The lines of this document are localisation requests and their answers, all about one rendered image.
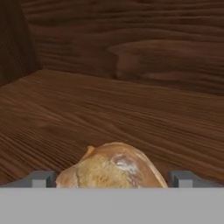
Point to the brown crusty bread loaf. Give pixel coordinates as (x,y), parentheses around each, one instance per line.
(113,169)

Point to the dark brown wooden cabinet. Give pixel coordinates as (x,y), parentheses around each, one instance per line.
(116,73)

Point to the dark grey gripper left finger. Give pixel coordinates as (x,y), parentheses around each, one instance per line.
(43,178)

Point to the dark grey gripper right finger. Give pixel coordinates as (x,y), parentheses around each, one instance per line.
(180,178)

